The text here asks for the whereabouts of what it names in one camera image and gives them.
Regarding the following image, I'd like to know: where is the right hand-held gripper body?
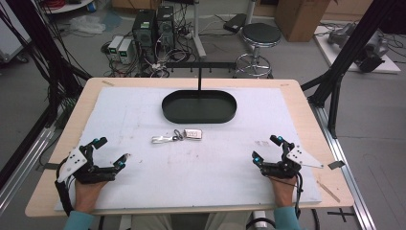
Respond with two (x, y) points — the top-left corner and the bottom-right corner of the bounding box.
(259, 142), (325, 180)

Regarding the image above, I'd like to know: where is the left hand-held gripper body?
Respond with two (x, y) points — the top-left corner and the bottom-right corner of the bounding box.
(56, 144), (119, 186)

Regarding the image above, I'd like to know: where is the person's left hand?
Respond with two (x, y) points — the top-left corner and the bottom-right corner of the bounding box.
(74, 178), (108, 215)

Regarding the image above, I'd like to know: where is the person's right hand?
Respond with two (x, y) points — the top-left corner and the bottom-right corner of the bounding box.
(269, 175), (299, 209)

